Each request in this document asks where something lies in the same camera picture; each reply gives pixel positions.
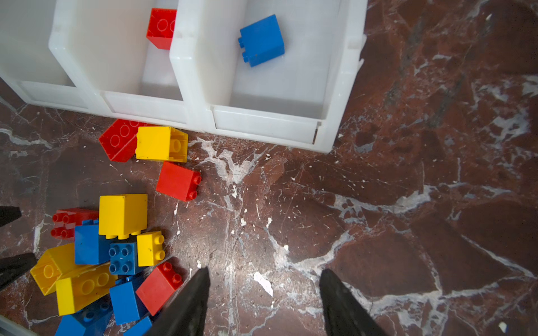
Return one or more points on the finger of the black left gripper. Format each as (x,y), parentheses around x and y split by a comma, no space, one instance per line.
(14,267)
(9,215)

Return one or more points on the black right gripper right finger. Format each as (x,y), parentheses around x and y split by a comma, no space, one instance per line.
(343,315)

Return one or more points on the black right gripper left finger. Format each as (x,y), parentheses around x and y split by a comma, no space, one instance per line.
(187,313)

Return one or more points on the large yellow lego brick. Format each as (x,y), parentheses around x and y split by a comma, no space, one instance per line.
(56,263)

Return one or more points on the red lego pile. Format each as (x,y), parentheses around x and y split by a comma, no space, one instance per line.
(65,220)
(158,287)

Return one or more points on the long red lego brick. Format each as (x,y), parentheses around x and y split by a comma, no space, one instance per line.
(120,140)

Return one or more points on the blue lego brick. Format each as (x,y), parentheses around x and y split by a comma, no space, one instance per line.
(262,41)

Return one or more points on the blue lego bottom right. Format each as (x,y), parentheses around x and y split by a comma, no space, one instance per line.
(141,328)

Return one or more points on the blue lego lower pile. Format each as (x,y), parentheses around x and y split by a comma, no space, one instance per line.
(127,306)

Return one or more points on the blue lego pile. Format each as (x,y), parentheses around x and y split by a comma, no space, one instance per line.
(127,306)
(90,247)

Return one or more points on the small yellow lego brick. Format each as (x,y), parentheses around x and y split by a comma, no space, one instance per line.
(81,288)

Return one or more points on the small yellow lego right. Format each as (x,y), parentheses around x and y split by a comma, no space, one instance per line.
(150,248)

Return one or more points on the blue lego centre pile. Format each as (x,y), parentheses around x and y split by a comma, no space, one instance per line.
(90,247)

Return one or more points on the small blue lego plate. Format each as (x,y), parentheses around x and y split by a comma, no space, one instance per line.
(123,259)

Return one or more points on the blue lego bottom left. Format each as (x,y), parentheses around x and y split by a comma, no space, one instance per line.
(91,320)

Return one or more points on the yellow lego centre pile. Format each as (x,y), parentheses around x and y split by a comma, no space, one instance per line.
(123,215)

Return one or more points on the white three-compartment bin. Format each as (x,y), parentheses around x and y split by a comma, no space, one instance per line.
(94,57)

